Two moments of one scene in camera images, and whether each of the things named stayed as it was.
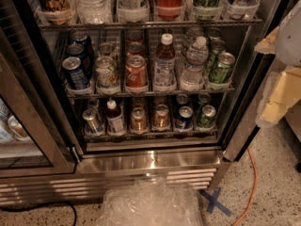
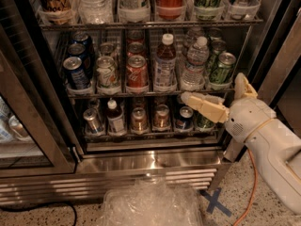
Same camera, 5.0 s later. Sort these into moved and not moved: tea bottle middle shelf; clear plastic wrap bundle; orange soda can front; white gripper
Moved: white gripper
Not moved: tea bottle middle shelf; orange soda can front; clear plastic wrap bundle
